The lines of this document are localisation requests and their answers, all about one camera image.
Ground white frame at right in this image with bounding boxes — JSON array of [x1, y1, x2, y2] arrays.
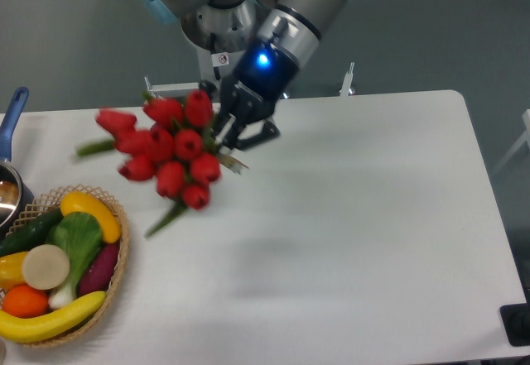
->
[[493, 109, 529, 175]]

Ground green bok choy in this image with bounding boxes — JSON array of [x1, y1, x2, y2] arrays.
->
[[46, 213, 103, 310]]

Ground red tulip bouquet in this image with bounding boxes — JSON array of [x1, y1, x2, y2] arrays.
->
[[75, 89, 246, 237]]

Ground green cucumber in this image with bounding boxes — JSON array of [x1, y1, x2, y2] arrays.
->
[[1, 209, 63, 257]]

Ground yellow banana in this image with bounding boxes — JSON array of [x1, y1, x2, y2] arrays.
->
[[1, 291, 107, 343]]

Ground black device at table edge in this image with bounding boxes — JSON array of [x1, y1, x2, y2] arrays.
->
[[499, 303, 529, 347]]

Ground orange fruit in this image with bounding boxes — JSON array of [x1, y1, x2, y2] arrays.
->
[[2, 285, 48, 319]]

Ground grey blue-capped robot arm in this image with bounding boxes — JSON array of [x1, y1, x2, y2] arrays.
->
[[141, 0, 350, 154]]

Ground beige round wooden disc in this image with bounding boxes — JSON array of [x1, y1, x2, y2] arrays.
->
[[22, 244, 70, 291]]

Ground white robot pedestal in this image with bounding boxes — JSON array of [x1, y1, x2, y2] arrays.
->
[[144, 0, 267, 98]]

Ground purple sweet potato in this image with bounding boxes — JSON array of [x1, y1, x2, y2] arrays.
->
[[78, 243, 119, 296]]

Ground yellow bell pepper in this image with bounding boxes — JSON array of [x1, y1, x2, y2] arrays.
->
[[0, 252, 28, 291]]

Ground blue-handled saucepan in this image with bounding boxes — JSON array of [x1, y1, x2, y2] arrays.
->
[[1, 87, 34, 239]]

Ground woven wicker basket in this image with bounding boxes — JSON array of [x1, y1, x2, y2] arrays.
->
[[8, 185, 130, 347]]

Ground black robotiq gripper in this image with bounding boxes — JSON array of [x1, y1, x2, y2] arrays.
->
[[212, 38, 300, 151]]

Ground white table leg bracket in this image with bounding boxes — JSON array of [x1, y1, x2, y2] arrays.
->
[[339, 61, 355, 97]]

